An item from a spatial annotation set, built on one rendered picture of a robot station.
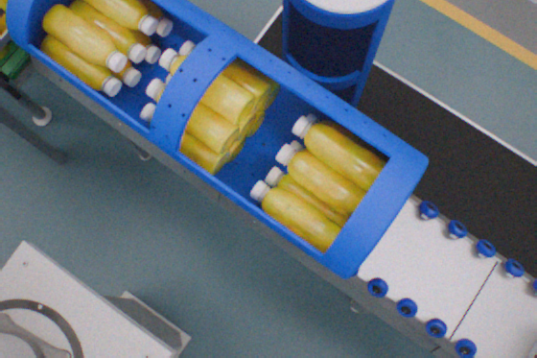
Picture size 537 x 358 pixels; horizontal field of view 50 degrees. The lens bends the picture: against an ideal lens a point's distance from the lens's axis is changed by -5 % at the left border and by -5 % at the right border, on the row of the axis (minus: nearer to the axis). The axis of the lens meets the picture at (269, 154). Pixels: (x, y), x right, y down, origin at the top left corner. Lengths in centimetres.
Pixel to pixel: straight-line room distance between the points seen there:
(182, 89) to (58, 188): 141
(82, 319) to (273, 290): 112
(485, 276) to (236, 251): 112
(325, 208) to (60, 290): 56
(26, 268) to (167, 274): 105
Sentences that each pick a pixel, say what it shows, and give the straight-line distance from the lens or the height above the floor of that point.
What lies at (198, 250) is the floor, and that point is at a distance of 228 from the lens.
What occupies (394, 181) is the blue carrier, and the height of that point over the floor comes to 123.
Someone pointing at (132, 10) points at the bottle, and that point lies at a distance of 130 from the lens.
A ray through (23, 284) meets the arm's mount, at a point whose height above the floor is 105.
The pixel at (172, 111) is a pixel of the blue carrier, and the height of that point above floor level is 120.
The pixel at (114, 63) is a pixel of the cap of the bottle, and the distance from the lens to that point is 127.
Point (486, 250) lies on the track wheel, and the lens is 134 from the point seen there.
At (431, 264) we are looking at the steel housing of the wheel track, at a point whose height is 93.
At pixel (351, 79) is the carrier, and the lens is 177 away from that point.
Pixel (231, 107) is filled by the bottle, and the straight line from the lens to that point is 113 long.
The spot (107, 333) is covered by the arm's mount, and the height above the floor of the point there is 105.
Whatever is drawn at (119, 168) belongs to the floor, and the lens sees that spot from 239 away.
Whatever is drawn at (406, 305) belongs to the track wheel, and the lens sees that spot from 130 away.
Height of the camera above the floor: 225
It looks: 75 degrees down
